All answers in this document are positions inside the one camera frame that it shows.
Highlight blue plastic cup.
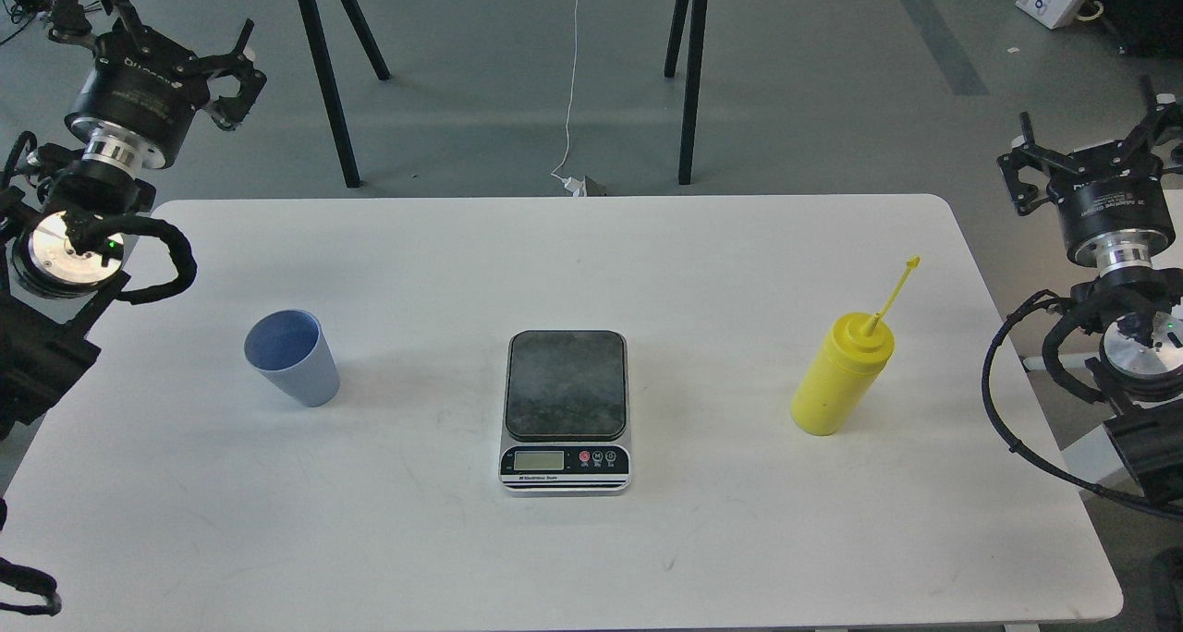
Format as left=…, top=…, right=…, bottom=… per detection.
left=243, top=309, right=341, bottom=407

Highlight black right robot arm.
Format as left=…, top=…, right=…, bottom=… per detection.
left=981, top=75, right=1182, bottom=521

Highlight yellow squeeze bottle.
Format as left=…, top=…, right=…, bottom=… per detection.
left=790, top=256, right=922, bottom=437

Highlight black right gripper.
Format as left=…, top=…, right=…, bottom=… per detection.
left=997, top=76, right=1182, bottom=267

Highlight black metal trestle stand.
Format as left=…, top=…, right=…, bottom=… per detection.
left=243, top=0, right=735, bottom=189

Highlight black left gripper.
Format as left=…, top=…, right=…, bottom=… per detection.
left=49, top=0, right=267, bottom=169

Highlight digital kitchen scale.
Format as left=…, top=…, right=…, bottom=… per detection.
left=497, top=330, right=634, bottom=496

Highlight white power cable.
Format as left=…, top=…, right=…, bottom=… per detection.
left=543, top=0, right=587, bottom=196

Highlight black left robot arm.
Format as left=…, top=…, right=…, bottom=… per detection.
left=1, top=0, right=266, bottom=434

